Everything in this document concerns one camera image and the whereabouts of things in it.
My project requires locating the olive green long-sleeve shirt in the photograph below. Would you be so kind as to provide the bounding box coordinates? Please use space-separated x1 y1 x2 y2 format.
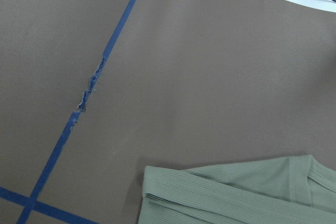
139 155 335 223

